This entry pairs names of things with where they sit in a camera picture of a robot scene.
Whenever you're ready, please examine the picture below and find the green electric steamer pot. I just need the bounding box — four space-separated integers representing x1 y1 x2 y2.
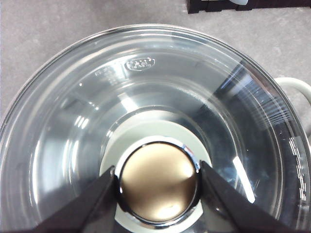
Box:
274 77 311 151

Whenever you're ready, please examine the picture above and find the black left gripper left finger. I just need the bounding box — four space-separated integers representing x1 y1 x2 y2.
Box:
27 166 118 233

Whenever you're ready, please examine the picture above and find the black plate rack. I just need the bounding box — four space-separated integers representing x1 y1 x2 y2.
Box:
187 0 311 14

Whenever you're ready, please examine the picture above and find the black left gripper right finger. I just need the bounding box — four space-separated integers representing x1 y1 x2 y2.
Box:
200 160 309 233

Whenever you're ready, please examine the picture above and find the glass lid with green knob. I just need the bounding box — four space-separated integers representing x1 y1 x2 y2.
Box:
0 25 311 233

